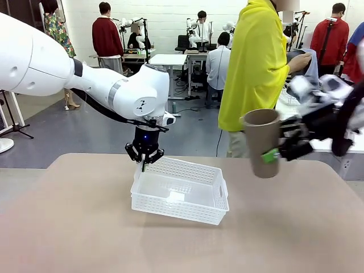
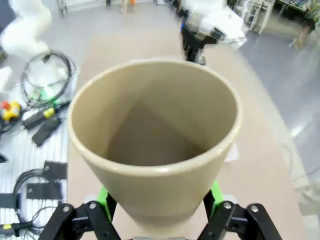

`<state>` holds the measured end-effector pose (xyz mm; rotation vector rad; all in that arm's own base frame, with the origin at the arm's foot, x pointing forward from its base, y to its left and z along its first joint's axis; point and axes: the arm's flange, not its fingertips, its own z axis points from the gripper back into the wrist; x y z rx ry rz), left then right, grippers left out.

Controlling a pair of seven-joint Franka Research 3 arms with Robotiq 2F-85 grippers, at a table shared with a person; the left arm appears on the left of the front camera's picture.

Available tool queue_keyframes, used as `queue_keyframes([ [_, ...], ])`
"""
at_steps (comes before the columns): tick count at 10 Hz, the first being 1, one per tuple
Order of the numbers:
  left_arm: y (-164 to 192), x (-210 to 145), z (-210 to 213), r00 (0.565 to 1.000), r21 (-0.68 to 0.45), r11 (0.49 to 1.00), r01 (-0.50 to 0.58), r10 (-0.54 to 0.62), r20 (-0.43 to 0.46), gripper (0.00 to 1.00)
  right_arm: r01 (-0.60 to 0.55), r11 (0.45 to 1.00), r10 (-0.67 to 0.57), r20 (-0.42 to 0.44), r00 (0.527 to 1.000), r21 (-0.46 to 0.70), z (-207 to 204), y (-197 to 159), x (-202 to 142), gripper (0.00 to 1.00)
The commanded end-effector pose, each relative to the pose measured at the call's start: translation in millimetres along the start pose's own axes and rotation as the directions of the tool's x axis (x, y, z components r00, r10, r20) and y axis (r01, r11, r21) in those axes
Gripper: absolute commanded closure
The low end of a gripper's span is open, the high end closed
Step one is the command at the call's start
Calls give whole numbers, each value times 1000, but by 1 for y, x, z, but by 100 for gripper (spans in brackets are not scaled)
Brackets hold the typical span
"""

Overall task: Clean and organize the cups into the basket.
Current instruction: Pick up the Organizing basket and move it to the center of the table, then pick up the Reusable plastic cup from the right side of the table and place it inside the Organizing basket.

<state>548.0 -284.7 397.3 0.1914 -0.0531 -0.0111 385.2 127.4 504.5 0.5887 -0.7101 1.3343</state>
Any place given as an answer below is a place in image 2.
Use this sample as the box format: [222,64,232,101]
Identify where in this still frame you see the plain black box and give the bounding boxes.
[31,117,63,148]

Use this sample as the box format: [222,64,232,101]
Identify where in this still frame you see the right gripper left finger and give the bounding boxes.
[47,186,120,240]

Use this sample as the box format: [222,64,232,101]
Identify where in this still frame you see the black box with yellow label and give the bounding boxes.
[22,106,63,130]

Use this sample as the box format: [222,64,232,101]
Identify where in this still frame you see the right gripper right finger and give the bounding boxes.
[199,179,283,240]

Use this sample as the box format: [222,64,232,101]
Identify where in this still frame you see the yellow emergency stop button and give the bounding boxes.
[0,99,22,123]

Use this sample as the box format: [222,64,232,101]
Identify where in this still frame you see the woman in floral shirt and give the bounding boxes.
[288,0,320,52]

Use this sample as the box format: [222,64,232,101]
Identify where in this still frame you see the white shelf frame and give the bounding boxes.
[243,0,276,36]

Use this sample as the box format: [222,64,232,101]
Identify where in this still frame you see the beige plastic cup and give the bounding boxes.
[67,59,243,232]

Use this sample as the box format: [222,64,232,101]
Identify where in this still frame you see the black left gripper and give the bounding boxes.
[179,23,207,65]

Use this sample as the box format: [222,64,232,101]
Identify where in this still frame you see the black coiled cable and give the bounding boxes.
[21,49,78,108]
[12,168,68,226]

